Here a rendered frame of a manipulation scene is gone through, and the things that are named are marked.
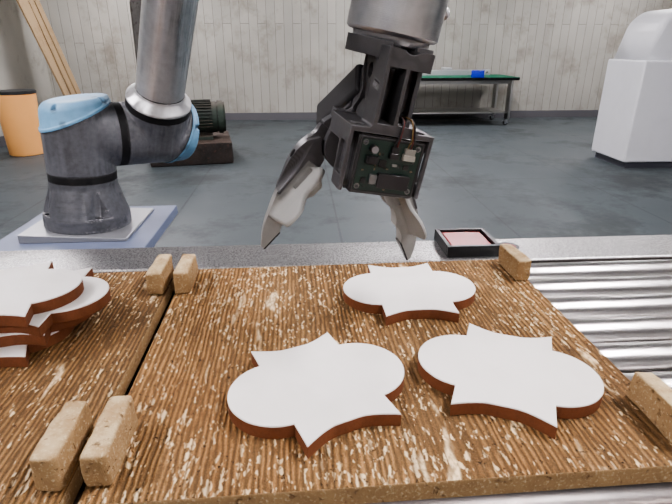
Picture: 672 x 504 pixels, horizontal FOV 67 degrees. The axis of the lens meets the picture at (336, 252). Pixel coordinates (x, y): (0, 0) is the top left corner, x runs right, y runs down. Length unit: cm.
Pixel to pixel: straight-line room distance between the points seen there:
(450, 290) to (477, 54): 898
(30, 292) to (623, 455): 50
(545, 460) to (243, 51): 882
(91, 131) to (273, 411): 70
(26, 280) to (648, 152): 598
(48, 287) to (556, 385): 45
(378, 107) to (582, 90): 993
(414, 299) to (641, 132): 564
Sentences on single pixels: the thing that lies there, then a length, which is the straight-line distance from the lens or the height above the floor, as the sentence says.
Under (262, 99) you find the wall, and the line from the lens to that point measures 907.
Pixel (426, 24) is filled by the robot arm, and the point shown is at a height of 121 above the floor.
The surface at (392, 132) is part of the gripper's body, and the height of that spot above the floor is 113.
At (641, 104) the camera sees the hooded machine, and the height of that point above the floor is 65.
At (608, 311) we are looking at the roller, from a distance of 66.
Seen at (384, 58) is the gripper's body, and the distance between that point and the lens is 40.
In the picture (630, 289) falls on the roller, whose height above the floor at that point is 91.
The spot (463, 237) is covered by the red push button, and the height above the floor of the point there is 93.
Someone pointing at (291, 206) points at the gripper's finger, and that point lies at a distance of 44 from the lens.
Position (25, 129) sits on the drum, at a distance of 689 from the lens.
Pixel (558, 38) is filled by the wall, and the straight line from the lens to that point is 1001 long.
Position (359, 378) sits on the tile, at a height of 95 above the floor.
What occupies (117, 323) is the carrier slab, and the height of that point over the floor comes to 94.
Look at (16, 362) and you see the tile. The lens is 52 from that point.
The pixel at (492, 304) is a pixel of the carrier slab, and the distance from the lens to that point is 57.
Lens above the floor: 119
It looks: 22 degrees down
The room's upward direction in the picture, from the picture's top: straight up
